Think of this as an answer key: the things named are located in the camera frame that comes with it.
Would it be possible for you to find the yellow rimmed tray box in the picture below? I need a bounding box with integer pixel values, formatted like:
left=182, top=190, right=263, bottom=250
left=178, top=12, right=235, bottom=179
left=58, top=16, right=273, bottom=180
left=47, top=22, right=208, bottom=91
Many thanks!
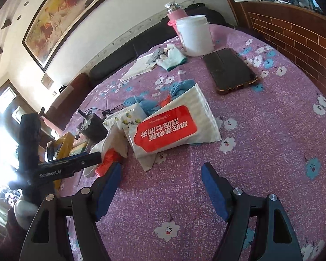
left=44, top=132, right=75, bottom=191

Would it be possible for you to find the red plastic bag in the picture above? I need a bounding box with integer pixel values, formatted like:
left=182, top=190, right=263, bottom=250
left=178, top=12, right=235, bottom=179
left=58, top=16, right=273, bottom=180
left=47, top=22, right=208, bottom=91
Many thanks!
left=95, top=148, right=123, bottom=177

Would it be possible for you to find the white paper booklet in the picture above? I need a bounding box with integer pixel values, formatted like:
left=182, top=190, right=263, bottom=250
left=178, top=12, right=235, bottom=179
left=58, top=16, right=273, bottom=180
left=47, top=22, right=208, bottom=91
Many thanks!
left=120, top=48, right=164, bottom=82

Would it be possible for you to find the red label wet wipes pack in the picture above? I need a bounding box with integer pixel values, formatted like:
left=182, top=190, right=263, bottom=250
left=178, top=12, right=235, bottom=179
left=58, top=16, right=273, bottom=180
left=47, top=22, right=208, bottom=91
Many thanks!
left=123, top=84, right=221, bottom=171

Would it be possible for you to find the wooden sideboard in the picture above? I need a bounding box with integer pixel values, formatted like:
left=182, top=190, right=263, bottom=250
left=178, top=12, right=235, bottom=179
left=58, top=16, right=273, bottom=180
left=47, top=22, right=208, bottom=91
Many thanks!
left=228, top=0, right=326, bottom=97

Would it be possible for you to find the person left hand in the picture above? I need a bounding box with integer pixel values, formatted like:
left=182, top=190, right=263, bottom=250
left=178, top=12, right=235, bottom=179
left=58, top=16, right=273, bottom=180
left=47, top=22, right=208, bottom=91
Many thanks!
left=14, top=196, right=38, bottom=231

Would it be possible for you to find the black motor with gear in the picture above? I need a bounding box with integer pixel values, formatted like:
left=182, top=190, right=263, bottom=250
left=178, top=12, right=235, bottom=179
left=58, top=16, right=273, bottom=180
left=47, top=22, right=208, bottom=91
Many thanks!
left=75, top=110, right=109, bottom=143

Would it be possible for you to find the black smartphone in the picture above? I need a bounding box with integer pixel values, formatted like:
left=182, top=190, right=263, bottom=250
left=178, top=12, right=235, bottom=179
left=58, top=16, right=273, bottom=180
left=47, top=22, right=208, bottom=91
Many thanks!
left=202, top=48, right=258, bottom=95

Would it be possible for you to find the lemon print tissue pack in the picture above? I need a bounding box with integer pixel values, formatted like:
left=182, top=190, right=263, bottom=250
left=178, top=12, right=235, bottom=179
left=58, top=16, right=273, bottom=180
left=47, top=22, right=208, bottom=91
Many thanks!
left=102, top=103, right=147, bottom=131

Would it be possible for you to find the brown armchair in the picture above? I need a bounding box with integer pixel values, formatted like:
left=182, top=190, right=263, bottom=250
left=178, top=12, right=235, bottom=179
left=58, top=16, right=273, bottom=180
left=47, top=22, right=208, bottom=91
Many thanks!
left=42, top=72, right=92, bottom=131

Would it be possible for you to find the blue towel cloth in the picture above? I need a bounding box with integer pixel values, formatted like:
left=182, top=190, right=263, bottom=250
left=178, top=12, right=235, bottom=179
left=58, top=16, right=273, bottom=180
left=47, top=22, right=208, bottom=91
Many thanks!
left=123, top=79, right=195, bottom=116

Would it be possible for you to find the white work glove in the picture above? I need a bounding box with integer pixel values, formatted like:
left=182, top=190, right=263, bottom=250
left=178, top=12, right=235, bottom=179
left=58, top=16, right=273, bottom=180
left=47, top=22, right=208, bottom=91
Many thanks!
left=155, top=44, right=188, bottom=71

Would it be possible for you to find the white cloth bag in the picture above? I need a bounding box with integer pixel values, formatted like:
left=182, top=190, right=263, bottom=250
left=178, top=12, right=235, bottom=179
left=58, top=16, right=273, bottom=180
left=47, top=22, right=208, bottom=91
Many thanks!
left=83, top=125, right=128, bottom=178

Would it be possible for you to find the framed horse painting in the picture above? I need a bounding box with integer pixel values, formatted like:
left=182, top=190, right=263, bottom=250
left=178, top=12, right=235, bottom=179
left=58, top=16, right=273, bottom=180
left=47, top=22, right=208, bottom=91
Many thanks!
left=22, top=0, right=105, bottom=71

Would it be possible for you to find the pink thermos bottle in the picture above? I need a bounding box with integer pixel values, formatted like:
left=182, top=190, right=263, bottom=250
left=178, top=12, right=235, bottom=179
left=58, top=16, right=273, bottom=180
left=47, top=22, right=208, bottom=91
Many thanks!
left=165, top=1, right=188, bottom=31

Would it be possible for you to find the black sofa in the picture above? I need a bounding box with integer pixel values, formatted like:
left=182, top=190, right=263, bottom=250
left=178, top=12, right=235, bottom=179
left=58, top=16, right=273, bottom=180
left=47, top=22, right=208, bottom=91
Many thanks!
left=89, top=3, right=234, bottom=88

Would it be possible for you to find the white plastic jar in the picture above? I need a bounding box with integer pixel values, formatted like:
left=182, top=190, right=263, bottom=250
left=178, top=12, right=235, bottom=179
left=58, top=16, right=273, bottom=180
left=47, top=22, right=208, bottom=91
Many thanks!
left=176, top=15, right=214, bottom=57

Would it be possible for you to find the purple floral tablecloth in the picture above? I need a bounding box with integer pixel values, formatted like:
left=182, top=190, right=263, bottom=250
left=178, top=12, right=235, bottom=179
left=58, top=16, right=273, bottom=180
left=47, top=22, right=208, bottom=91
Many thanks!
left=80, top=25, right=326, bottom=260

